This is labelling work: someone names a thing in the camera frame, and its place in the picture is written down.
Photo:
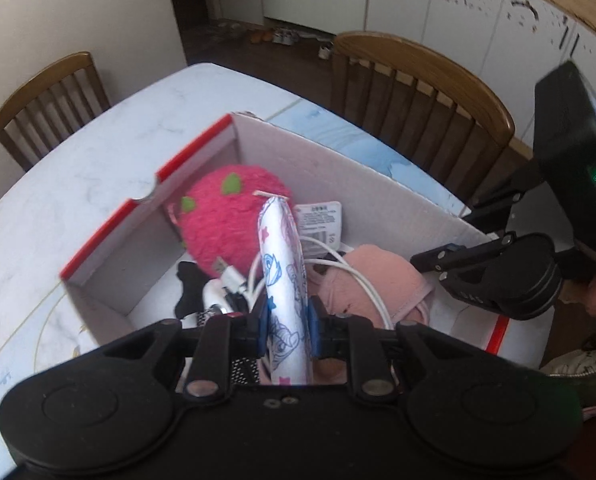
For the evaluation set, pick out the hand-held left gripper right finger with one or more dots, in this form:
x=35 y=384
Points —
x=314 y=330

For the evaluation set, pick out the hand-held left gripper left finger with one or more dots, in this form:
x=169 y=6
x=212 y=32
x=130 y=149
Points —
x=261 y=327

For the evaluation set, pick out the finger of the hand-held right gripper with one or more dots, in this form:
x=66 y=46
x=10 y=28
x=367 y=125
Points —
x=458 y=255
x=508 y=187

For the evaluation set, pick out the white cartoon print packet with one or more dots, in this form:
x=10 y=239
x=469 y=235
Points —
x=283 y=270

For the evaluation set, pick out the pink cloth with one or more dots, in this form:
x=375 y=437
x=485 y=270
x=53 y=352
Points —
x=388 y=280

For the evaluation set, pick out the black white-dotted cloth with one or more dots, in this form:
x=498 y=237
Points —
x=190 y=285

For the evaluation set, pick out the white red-edged cardboard box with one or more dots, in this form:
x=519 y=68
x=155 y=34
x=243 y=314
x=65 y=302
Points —
x=378 y=195

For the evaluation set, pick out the pink plush apple toy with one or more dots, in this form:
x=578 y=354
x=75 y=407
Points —
x=222 y=225

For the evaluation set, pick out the wooden slat-back chair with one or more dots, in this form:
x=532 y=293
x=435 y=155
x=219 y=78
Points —
x=428 y=60
x=72 y=67

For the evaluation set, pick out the pair of white shoes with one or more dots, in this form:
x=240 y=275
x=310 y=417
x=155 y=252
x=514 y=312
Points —
x=326 y=50
x=285 y=36

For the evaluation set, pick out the pale printed table mat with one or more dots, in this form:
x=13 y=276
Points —
x=17 y=360

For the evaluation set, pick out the pair of orange slippers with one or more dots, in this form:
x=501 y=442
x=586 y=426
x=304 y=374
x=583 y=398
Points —
x=261 y=36

